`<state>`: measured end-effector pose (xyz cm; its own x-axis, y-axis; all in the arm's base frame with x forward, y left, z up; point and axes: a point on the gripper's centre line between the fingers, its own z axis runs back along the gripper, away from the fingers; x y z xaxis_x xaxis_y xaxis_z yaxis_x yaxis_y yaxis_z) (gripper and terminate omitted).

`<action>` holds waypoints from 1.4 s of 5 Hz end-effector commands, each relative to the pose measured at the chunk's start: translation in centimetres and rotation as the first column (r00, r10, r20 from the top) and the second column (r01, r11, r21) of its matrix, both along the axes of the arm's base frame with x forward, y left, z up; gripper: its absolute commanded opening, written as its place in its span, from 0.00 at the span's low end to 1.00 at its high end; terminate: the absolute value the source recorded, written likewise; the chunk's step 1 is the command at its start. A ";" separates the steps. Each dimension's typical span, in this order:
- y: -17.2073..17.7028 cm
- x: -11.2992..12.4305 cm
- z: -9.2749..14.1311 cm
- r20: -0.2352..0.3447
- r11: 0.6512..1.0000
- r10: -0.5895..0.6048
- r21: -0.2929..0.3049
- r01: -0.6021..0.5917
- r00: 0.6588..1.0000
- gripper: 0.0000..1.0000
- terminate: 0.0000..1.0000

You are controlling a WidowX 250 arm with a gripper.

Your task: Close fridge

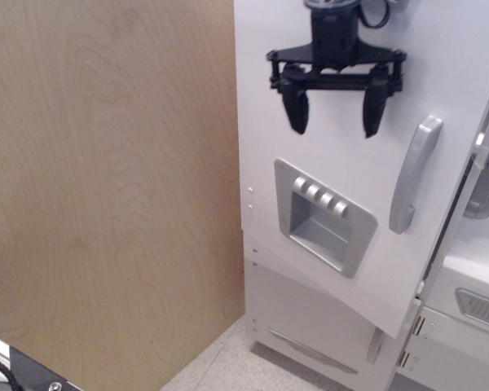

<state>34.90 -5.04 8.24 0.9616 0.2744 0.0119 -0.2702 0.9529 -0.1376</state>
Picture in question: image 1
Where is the grey ice dispenser box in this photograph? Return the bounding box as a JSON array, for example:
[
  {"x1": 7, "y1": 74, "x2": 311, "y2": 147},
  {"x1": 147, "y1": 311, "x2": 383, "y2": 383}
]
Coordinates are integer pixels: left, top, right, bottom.
[{"x1": 274, "y1": 159, "x2": 378, "y2": 279}]

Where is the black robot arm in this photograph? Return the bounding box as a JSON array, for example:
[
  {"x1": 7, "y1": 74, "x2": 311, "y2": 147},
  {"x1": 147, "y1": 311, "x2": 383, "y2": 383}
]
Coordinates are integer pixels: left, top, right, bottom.
[{"x1": 267, "y1": 1, "x2": 407, "y2": 138}]

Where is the black braided cable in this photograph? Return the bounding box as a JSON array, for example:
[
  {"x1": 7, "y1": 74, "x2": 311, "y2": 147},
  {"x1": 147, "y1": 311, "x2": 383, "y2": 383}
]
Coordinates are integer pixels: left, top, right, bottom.
[{"x1": 0, "y1": 354, "x2": 24, "y2": 391}]

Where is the grey oven vent panel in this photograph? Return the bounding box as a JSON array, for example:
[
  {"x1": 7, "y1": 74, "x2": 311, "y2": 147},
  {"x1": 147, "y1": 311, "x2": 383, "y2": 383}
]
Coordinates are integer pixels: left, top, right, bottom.
[{"x1": 455, "y1": 288, "x2": 489, "y2": 326}]

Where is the white toy fridge door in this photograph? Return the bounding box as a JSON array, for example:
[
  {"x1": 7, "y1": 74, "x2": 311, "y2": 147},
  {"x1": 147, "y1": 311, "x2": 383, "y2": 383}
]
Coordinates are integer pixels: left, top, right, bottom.
[{"x1": 234, "y1": 1, "x2": 489, "y2": 336}]

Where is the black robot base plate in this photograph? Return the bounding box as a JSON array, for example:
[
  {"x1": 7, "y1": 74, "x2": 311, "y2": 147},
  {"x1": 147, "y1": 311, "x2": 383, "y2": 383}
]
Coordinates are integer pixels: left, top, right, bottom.
[{"x1": 0, "y1": 340, "x2": 82, "y2": 391}]

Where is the brass oven hinge upper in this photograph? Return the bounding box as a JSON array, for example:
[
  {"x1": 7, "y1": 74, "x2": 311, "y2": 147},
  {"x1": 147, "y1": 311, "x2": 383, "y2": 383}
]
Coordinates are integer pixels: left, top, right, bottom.
[{"x1": 412, "y1": 316, "x2": 425, "y2": 336}]

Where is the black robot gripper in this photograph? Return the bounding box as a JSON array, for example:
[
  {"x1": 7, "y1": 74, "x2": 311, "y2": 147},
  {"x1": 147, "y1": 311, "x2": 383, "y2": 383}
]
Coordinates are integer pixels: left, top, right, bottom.
[{"x1": 267, "y1": 11, "x2": 407, "y2": 138}]

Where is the brass oven hinge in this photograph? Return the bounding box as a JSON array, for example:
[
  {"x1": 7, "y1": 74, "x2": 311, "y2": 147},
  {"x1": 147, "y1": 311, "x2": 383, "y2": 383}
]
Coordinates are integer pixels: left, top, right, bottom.
[
  {"x1": 399, "y1": 351, "x2": 409, "y2": 368},
  {"x1": 412, "y1": 316, "x2": 425, "y2": 336}
]

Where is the silver freezer door handle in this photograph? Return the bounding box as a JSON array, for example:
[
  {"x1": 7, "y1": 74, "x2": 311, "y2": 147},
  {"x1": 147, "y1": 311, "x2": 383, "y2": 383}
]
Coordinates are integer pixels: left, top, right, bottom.
[{"x1": 366, "y1": 327, "x2": 385, "y2": 365}]

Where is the white toy oven unit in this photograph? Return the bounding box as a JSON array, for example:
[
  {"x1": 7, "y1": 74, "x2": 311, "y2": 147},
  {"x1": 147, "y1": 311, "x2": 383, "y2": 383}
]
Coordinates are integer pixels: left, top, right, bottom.
[{"x1": 390, "y1": 218, "x2": 489, "y2": 390}]

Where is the brass oven hinge lower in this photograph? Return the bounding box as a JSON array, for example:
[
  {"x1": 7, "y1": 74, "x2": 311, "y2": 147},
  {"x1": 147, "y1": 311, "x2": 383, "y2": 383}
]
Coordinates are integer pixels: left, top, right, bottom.
[{"x1": 399, "y1": 351, "x2": 409, "y2": 368}]

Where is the white lower freezer door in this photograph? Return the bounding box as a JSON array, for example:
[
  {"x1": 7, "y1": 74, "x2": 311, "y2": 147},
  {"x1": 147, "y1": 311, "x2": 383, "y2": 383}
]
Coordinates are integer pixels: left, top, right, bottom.
[{"x1": 240, "y1": 230, "x2": 416, "y2": 391}]

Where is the silver fridge door handle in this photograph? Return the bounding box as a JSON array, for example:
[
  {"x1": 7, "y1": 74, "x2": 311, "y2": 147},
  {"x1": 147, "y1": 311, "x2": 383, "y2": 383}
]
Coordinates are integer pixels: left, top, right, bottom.
[{"x1": 389, "y1": 116, "x2": 443, "y2": 235}]

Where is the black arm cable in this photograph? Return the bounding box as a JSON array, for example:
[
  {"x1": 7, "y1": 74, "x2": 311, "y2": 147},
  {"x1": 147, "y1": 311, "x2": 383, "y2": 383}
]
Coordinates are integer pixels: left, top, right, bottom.
[{"x1": 356, "y1": 0, "x2": 393, "y2": 29}]

